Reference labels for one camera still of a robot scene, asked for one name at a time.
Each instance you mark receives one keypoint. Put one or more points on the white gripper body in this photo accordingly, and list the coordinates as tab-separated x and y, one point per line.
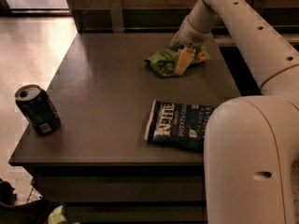
191	34

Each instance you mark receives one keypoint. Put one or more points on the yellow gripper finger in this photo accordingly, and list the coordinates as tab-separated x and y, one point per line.
184	59
175	40

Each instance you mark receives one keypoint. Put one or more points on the green rice chip bag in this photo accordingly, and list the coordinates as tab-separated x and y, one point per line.
163	62

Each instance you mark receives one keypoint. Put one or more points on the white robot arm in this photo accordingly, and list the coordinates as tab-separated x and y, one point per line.
251	141

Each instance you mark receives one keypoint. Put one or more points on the blue kettle chips bag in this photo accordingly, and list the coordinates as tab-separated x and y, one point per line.
178	125

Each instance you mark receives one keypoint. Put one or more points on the dark blue pepsi can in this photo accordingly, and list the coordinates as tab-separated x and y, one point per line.
38	108

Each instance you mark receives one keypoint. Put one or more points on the grey drawer cabinet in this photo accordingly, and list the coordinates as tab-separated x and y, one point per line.
98	162

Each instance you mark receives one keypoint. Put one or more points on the green item in basket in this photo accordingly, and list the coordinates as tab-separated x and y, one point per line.
57	216

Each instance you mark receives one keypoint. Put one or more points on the dark chair with basket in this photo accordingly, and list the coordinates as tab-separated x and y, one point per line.
36	212

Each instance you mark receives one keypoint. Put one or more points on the left metal wall bracket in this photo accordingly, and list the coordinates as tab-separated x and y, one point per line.
116	15

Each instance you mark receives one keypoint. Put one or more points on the metal wall bracket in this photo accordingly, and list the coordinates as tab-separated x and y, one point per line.
258	5
116	15

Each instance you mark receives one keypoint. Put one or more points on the right metal wall bracket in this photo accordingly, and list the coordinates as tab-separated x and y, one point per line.
258	5

